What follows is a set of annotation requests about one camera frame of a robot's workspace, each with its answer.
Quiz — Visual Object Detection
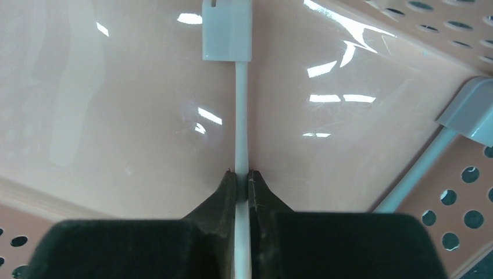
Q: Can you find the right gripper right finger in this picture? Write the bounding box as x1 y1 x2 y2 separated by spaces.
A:
248 170 446 278

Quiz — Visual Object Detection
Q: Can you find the pink perforated plastic basket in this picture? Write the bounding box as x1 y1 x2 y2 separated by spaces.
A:
1 1 492 278

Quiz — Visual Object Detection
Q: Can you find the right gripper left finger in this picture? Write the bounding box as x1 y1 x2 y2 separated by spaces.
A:
23 171 237 278

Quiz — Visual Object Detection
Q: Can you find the grey toothbrush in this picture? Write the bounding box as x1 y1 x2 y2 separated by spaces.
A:
374 77 492 213

